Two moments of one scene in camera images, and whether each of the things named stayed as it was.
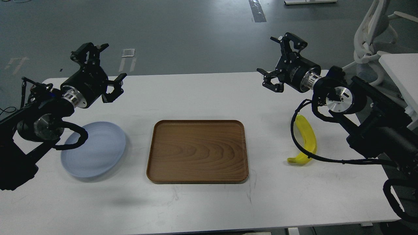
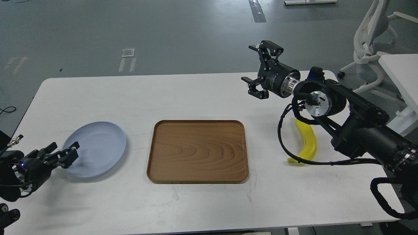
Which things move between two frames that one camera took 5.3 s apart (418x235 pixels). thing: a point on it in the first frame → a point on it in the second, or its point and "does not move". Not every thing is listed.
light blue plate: x=102 y=150 does not move
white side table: x=402 y=69 does not move
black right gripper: x=292 y=70 → x=278 y=79
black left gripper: x=89 y=83 → x=33 y=172
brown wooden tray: x=184 y=151 does not move
